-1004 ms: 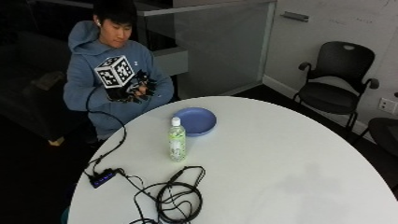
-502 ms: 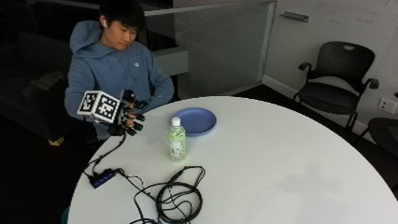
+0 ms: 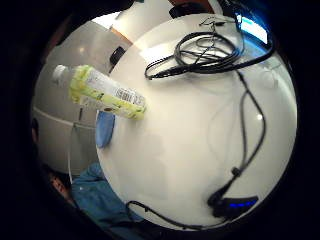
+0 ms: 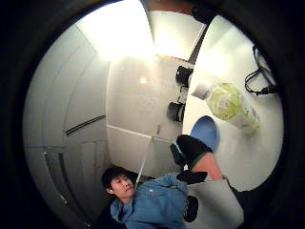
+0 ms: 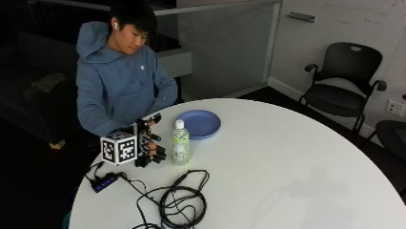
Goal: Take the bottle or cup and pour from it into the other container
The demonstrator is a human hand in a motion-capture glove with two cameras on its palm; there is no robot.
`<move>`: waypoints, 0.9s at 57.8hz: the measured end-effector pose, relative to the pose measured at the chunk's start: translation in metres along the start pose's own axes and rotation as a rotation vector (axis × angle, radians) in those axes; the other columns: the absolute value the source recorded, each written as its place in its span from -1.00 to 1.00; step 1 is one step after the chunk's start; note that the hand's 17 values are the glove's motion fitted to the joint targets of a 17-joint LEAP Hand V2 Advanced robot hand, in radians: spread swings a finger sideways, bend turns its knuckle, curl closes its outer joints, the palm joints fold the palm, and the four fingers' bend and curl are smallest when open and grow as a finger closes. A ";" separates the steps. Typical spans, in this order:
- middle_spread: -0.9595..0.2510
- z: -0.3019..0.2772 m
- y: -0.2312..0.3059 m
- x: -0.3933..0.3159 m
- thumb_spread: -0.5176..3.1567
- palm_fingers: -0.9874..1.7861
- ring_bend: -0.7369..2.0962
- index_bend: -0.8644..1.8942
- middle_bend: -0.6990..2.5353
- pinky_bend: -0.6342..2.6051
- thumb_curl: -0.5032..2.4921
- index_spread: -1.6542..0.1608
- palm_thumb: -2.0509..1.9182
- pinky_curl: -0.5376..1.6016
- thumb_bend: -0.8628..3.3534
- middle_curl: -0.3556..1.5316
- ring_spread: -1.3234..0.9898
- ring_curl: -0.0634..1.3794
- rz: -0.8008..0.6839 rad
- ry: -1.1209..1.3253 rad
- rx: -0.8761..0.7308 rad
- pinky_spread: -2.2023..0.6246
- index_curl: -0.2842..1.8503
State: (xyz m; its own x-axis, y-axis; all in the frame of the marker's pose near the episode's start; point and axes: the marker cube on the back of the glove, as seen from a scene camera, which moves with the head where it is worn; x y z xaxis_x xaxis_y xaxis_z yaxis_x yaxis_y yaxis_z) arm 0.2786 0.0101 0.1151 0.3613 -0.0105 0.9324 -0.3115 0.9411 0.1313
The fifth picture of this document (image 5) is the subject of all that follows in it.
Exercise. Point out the clear bottle with green label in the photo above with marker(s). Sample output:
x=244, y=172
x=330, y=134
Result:
x=180, y=144

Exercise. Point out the white cube with black markers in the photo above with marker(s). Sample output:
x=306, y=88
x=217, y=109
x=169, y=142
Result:
x=119, y=147

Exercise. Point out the blue round plate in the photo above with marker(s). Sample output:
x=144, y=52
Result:
x=201, y=123

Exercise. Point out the blue hooded sweatshirt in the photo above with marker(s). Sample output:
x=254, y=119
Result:
x=113, y=92

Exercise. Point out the the person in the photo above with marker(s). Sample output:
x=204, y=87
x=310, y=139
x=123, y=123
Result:
x=123, y=79

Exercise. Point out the black hub with blue lights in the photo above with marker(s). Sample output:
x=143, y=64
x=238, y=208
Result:
x=101, y=182

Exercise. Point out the yellow block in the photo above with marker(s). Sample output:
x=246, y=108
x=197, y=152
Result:
x=57, y=144

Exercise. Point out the frosted glass partition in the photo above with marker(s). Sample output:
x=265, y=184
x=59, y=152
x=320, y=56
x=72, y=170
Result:
x=226, y=47

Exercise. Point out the dark sofa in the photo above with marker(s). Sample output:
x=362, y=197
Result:
x=37, y=86

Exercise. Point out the white earbud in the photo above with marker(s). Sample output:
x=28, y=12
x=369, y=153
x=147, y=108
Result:
x=115, y=26

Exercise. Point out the black office chair with armrests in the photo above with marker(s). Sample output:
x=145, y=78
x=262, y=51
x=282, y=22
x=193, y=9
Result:
x=340, y=89

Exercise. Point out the grey wall tray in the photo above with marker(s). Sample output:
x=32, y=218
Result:
x=300, y=16

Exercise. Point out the white wall outlet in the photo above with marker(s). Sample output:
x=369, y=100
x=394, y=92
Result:
x=396, y=108

